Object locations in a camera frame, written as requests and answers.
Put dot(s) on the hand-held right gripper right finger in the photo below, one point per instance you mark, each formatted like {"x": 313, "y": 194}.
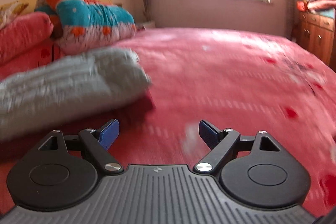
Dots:
{"x": 208, "y": 134}

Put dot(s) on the pink printed bed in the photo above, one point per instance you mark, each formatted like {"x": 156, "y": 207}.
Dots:
{"x": 223, "y": 77}

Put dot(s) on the white bedside cabinet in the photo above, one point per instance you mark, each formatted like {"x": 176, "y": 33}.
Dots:
{"x": 147, "y": 24}

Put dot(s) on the red box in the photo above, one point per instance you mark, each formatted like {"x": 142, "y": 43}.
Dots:
{"x": 300, "y": 6}

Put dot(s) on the teal cloth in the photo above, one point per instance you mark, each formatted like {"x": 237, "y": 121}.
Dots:
{"x": 329, "y": 12}

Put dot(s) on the grey down jacket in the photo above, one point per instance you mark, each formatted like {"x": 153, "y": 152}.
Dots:
{"x": 65, "y": 87}

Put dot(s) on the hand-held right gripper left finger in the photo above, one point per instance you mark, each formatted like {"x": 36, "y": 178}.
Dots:
{"x": 109, "y": 134}

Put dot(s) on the wooden cabinet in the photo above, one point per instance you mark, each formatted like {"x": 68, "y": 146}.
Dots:
{"x": 312, "y": 35}

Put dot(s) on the teal orange printed quilt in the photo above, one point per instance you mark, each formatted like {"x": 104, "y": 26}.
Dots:
{"x": 97, "y": 16}

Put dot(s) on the red pillow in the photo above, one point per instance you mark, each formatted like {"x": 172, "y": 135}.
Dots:
{"x": 23, "y": 32}

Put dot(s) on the yellow printed pillow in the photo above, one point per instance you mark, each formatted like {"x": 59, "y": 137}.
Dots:
{"x": 15, "y": 7}

